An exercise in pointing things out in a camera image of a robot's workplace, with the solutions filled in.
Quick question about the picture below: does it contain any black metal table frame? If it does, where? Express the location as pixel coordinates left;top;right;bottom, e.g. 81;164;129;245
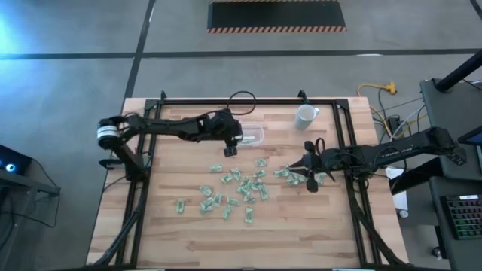
90;90;406;269

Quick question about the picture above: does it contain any black power strip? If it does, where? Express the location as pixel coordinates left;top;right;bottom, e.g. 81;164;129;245
386;115;402;133

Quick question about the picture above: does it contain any black backlit keyboard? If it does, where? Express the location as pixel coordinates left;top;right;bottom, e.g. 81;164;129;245
440;193;482;241

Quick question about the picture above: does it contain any black looped cable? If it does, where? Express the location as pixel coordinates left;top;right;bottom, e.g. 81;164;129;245
227;90;258;117

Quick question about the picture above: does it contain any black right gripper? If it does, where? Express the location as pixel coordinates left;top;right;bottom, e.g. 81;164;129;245
288;140;336;175

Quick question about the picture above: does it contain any clear plastic container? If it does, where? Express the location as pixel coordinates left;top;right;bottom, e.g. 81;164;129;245
236;123;265;148

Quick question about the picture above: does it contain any blue-lit screen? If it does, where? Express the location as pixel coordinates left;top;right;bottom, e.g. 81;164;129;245
457;126;482;147

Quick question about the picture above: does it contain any black controller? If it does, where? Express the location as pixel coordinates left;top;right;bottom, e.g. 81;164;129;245
447;148;468;167

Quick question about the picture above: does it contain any black pole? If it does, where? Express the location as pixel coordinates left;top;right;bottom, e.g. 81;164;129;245
435;48;482;93

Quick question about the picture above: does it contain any white patterned mug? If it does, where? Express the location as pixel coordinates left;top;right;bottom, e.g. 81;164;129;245
294;104;321;131

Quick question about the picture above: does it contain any black hazard-striped floor mat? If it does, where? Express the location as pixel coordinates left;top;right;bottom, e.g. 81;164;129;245
206;0;348;34

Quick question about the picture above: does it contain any black computer with blue light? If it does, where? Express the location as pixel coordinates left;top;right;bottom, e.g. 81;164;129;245
0;145;33;176

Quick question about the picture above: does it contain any yellow extension cord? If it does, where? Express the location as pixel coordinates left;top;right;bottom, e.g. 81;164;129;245
356;81;398;137

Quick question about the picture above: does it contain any grey desk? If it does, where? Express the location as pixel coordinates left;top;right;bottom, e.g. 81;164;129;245
419;78;482;181
429;175;482;271

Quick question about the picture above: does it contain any white paper sheet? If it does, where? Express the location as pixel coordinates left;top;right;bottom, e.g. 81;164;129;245
384;166;410;212

